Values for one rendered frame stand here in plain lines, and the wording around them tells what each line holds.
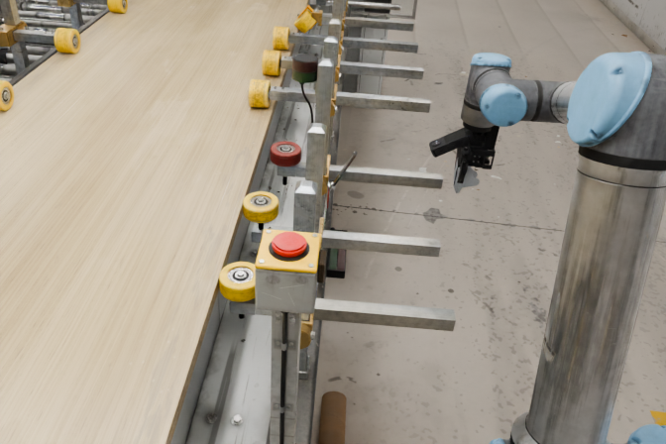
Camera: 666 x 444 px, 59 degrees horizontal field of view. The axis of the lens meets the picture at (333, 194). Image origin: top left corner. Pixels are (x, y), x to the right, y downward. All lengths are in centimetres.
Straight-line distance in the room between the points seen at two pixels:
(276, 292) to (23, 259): 68
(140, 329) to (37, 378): 17
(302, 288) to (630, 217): 41
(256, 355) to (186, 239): 32
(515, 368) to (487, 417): 26
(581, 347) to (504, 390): 137
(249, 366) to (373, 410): 80
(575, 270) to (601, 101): 22
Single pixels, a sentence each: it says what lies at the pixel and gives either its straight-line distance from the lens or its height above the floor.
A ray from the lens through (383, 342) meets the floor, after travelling 227.
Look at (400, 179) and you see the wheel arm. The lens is 155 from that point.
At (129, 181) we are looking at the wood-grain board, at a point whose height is 90.
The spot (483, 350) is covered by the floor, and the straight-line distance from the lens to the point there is 234.
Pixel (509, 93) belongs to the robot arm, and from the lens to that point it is 130.
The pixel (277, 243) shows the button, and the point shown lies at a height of 123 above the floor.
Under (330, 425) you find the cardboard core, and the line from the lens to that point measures 193.
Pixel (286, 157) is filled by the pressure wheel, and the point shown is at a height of 90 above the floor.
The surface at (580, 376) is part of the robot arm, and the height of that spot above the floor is 103.
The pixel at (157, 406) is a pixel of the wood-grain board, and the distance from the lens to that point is 95.
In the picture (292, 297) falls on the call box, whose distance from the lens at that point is 69.
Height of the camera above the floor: 165
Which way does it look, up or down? 33 degrees down
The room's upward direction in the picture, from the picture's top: 5 degrees clockwise
